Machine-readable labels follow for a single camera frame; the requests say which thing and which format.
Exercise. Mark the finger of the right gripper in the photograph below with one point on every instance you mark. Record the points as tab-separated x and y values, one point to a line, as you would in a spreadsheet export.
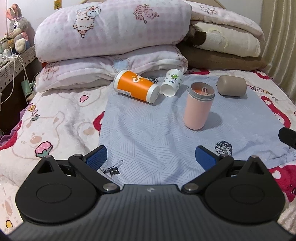
288	137

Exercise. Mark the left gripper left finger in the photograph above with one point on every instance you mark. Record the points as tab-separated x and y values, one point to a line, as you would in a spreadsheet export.
61	191

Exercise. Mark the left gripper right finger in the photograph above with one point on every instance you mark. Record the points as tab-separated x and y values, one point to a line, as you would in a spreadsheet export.
238	191

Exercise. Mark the pink plastic cup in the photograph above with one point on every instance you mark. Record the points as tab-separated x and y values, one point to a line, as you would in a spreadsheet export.
199	101

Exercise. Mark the taupe plastic cup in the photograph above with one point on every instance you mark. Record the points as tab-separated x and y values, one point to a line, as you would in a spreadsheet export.
231	86

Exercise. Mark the orange paper cup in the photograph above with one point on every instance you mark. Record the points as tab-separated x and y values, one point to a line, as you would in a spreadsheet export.
133	85

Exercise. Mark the white frog paper cup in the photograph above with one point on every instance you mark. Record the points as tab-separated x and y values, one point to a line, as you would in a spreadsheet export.
173	79

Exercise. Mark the pink cartoon bed sheet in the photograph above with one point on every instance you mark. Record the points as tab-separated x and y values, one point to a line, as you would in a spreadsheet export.
62	123

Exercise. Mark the light blue patterned cloth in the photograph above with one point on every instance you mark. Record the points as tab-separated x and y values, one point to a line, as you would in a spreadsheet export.
150	143

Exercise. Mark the green white power adapter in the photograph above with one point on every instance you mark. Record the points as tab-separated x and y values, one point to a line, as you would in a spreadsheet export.
29	89

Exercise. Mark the beige pleated curtain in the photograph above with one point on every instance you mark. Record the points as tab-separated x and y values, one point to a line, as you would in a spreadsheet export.
278	25

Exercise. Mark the cream folded blanket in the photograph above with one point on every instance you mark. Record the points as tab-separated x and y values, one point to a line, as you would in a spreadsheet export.
224	39

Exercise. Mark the brown pillow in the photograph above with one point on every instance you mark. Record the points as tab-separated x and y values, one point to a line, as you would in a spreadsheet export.
199	58

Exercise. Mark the patterned bedside table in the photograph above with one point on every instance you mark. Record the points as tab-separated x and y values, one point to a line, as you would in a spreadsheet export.
15	70

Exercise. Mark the pink checked folded quilt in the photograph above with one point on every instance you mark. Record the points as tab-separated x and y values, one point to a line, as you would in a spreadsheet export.
87	45

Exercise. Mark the grey bunny plush toy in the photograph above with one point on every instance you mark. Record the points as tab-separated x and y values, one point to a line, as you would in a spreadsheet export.
18	28

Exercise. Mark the yellow wall sticker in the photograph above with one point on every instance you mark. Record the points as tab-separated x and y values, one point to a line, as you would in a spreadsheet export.
57	4

